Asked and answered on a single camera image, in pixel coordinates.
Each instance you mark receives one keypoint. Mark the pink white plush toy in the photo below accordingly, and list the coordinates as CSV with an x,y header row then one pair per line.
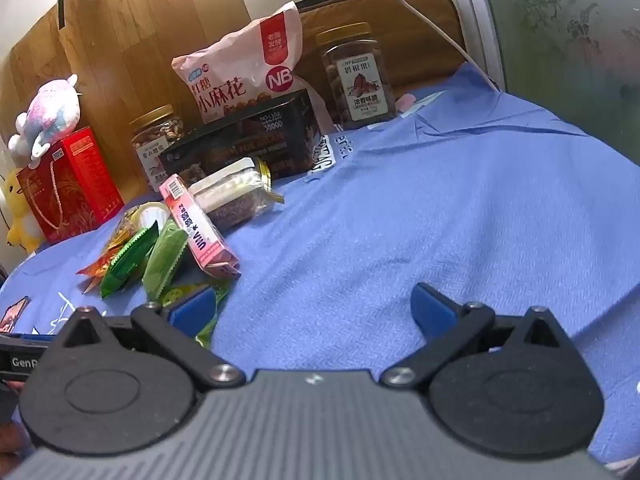
x,y
47,110

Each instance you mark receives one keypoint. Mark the tall pecan jar yellow lid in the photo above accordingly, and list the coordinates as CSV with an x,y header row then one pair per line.
x,y
360,90

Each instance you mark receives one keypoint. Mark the short nut jar yellow lid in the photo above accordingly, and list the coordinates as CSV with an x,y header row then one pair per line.
x,y
155,135

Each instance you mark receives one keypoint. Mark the white round snack cup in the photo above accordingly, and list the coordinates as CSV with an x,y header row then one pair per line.
x,y
150,213

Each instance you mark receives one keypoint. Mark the large pink snack bag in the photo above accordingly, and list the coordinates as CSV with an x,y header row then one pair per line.
x,y
250,60

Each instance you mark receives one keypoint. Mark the pink snack box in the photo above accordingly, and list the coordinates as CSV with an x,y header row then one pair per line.
x,y
200,230

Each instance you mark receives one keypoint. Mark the wooden board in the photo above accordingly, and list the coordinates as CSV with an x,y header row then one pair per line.
x,y
150,35

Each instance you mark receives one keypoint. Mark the blue printed blanket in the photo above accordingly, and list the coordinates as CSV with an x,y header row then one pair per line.
x,y
400,185

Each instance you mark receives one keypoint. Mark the dark cardboard box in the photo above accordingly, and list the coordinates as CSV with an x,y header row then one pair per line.
x,y
260,140

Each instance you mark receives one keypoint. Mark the red gift box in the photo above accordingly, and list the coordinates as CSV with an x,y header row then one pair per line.
x,y
75,185

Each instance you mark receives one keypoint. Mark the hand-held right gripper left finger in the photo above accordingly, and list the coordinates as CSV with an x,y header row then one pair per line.
x,y
192,309

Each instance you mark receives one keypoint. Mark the clear plastic grain jar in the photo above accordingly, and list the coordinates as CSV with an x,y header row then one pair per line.
x,y
230,195

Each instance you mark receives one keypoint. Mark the white window frame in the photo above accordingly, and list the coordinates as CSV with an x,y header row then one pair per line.
x,y
475,20

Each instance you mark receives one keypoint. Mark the person's left hand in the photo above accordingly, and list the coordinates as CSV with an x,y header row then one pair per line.
x,y
9,439

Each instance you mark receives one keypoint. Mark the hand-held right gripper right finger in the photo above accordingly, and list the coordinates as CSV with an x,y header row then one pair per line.
x,y
431,310

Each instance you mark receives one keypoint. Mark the yellow duck plush toy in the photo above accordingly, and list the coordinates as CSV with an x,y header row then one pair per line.
x,y
20,220

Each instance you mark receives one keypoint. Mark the black tape strip on board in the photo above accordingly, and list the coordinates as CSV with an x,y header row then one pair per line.
x,y
61,5

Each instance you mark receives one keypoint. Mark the brown cushion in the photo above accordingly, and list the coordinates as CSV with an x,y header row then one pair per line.
x,y
415,45

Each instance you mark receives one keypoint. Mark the bright green snack packet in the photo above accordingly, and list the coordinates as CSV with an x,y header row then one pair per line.
x,y
127,260

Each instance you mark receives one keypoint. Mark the frosted window glass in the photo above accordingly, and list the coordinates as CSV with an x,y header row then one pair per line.
x,y
575,60

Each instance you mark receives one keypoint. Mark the light green snack packet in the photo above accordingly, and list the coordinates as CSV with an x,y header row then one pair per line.
x,y
165,255

